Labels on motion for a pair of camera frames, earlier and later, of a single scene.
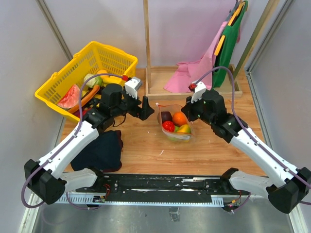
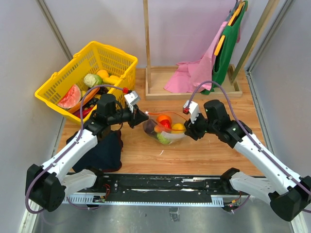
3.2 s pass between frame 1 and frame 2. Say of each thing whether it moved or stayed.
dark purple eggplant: moved
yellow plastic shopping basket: stayed
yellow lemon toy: stayed
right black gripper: moved
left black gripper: moved
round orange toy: moved
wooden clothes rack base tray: stayed
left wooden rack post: stayed
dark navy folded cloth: stayed
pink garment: stayed
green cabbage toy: stayed
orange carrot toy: stayed
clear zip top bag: moved
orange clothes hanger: stayed
